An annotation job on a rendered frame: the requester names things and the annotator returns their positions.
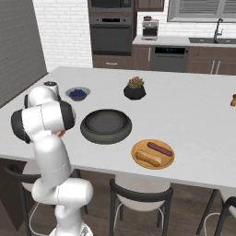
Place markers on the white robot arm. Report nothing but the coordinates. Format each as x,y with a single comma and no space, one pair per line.
52,153

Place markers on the dark grey large bowl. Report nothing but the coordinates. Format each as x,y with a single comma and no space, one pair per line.
106,126

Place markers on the small grey bowl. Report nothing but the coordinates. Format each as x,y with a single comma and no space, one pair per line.
86,91

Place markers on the orange round plate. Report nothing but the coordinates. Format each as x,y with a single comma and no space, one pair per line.
139,162
62,133

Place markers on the tan hot dog bun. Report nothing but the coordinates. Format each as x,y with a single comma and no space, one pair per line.
149,157

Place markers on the brown sausage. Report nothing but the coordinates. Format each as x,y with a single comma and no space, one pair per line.
159,149

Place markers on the succulent in black pot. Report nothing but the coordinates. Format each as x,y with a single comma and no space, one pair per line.
134,91

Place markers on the dark blue berries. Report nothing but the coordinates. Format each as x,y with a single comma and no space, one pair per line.
77,94

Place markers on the brown drawer under oven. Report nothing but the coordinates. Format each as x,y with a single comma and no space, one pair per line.
111,62

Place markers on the grey dishwasher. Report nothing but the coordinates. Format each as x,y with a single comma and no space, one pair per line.
169,60

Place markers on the black built-in oven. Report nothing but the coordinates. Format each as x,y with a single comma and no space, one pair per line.
111,35

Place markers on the silver coffee machine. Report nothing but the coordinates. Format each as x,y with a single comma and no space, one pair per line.
150,30

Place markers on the brown lower cupboard run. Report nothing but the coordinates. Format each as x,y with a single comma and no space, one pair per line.
202,61

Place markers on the black microwave oven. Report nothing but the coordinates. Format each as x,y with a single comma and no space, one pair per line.
111,4

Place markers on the dark kitchen sink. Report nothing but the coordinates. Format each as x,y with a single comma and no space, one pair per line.
202,40

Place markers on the small brown object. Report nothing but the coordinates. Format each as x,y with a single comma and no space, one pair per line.
233,100

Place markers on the brown upper cupboard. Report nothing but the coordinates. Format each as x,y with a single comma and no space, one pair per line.
149,4

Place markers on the dark sink tap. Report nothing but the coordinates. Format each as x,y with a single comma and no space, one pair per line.
217,30

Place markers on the window with grey blinds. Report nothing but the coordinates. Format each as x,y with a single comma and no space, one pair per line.
202,10

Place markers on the white stool with black frame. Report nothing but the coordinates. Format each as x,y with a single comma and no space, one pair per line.
139,196
18,175
229,204

